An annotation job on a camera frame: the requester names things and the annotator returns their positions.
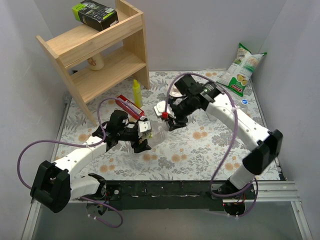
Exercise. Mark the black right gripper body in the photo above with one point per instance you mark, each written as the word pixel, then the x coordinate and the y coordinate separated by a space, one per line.
pixel 179 110

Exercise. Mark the clear bottle with label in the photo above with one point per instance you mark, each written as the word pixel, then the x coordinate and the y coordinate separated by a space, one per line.
pixel 157 135

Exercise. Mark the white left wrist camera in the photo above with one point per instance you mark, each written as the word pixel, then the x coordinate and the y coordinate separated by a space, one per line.
pixel 144 126

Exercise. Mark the black green box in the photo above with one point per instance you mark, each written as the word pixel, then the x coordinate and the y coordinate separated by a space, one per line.
pixel 95 15

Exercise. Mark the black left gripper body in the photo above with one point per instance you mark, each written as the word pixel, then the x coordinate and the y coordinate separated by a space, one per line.
pixel 136 136

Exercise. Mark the clear plastic bottle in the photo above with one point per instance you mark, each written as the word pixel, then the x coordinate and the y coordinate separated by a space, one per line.
pixel 244 108

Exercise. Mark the wooden shelf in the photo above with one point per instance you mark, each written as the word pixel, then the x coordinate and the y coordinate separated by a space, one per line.
pixel 82 42

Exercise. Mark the yellow spray bottle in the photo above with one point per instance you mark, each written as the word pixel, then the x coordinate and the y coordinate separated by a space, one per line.
pixel 137 93

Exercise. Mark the red white box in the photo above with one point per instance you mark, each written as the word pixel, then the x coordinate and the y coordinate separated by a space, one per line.
pixel 129 107

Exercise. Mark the floral table mat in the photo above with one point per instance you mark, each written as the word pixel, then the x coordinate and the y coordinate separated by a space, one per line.
pixel 189 153

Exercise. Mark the aluminium frame rail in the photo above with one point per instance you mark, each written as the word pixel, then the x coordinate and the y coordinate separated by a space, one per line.
pixel 277 191

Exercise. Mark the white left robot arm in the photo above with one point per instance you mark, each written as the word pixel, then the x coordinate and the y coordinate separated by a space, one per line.
pixel 55 183

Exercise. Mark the blue white cap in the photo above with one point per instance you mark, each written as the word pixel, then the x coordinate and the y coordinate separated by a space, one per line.
pixel 244 101

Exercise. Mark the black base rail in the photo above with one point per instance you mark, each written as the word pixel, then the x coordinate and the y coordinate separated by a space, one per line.
pixel 159 195

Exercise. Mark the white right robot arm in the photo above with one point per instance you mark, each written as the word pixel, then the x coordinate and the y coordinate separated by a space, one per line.
pixel 264 145

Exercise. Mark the beige cup on shelf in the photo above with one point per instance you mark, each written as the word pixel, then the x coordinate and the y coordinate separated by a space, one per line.
pixel 96 62

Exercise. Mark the green chips bag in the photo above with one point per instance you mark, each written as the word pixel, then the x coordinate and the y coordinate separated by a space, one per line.
pixel 240 71

